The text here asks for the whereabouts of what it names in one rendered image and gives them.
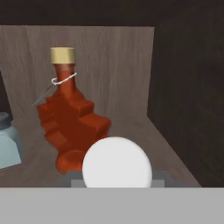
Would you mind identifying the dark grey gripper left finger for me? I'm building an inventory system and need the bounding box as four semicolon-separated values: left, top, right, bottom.
57;171;88;188

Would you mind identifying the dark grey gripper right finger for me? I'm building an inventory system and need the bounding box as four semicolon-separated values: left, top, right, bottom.
150;170;179;188

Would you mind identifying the white round-topped bottle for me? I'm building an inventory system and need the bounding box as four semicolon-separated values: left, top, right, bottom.
81;136;153;188

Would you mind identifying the red leaf-shaped syrup bottle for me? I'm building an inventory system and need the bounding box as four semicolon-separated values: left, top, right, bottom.
32;46;112;175

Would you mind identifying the pale blue shaker jar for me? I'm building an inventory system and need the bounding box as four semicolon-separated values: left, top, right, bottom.
0;112;24;170

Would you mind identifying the dark wooden cabinet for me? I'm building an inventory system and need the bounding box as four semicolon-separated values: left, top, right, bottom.
0;0;224;188

